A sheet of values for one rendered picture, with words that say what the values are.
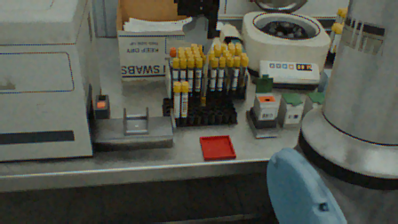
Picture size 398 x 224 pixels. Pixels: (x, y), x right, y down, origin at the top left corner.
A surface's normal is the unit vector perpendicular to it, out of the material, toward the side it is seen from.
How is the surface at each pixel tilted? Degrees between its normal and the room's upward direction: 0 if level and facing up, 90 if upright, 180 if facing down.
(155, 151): 0
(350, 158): 41
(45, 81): 90
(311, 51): 90
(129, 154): 0
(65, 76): 90
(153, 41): 95
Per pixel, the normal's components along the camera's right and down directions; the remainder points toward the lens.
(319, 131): -0.66, -0.55
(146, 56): 0.15, 0.55
